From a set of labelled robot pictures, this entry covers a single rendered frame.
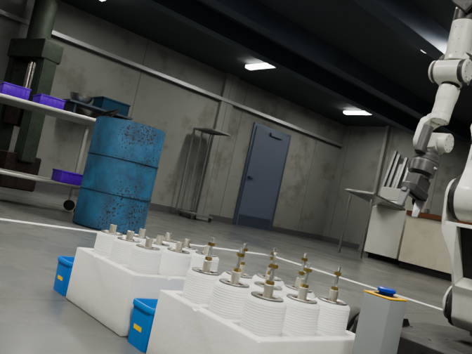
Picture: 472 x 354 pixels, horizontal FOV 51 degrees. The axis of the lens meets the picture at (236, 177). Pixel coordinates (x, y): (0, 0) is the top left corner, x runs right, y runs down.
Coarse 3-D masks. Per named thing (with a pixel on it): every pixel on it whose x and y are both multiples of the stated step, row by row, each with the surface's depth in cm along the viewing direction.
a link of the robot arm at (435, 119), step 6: (432, 114) 173; (438, 114) 171; (444, 114) 171; (420, 120) 176; (426, 120) 174; (432, 120) 175; (438, 120) 173; (444, 120) 171; (420, 126) 175; (420, 132) 174; (414, 138) 174; (414, 144) 175
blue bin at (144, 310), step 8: (136, 304) 139; (144, 304) 137; (152, 304) 146; (136, 312) 139; (144, 312) 136; (152, 312) 134; (136, 320) 138; (144, 320) 136; (152, 320) 134; (136, 328) 138; (144, 328) 135; (136, 336) 137; (144, 336) 134; (136, 344) 137; (144, 344) 134; (144, 352) 134
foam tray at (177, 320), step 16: (160, 304) 130; (176, 304) 125; (192, 304) 122; (160, 320) 129; (176, 320) 124; (192, 320) 119; (208, 320) 115; (224, 320) 113; (240, 320) 116; (160, 336) 127; (176, 336) 122; (192, 336) 118; (208, 336) 114; (224, 336) 110; (240, 336) 106; (256, 336) 105; (272, 336) 108; (288, 336) 111; (304, 336) 114; (320, 336) 117; (336, 336) 121; (352, 336) 125; (160, 352) 126; (176, 352) 121; (192, 352) 117; (208, 352) 113; (224, 352) 109; (240, 352) 105; (256, 352) 102; (272, 352) 104; (288, 352) 108; (304, 352) 111; (320, 352) 115; (336, 352) 119
